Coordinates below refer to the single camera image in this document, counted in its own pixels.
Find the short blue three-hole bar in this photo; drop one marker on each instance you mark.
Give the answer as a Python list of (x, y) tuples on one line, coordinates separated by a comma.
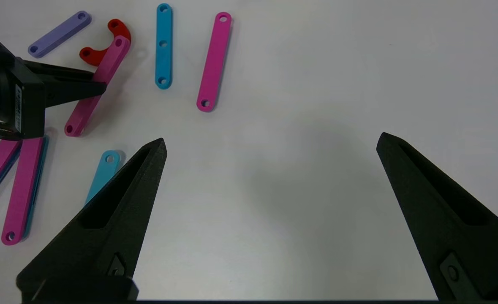
[(164, 25)]

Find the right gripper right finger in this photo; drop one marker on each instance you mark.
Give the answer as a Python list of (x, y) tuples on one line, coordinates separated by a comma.
[(464, 236)]

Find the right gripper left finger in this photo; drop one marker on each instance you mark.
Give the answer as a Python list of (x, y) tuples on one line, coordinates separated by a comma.
[(105, 236)]

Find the small red C-shaped piece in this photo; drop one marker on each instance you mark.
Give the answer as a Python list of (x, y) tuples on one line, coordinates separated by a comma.
[(94, 57)]

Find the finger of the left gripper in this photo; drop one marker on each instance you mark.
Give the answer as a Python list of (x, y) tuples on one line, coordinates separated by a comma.
[(71, 93), (63, 74)]

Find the short purple bar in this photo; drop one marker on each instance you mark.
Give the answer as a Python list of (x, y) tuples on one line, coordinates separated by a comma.
[(59, 34)]

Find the long blue bar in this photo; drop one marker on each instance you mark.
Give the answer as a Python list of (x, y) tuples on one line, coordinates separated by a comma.
[(103, 175)]

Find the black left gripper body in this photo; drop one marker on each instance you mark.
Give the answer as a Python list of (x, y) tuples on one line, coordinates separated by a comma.
[(4, 84)]

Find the pink bar with purple underside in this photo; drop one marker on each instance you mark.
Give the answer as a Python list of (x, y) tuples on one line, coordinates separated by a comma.
[(214, 61)]

